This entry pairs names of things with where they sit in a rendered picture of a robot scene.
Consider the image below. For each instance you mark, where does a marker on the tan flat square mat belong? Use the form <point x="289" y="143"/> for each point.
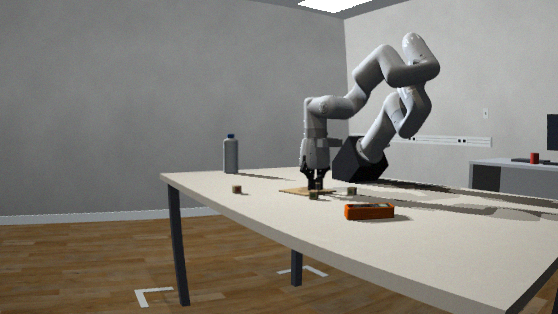
<point x="303" y="191"/>

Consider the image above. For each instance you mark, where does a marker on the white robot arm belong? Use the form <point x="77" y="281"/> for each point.
<point x="407" y="120"/>

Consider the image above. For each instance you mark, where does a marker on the grey bottle with blue cap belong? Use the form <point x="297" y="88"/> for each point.
<point x="230" y="154"/>

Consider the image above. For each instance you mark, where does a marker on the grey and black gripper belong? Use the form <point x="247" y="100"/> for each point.
<point x="311" y="158"/>

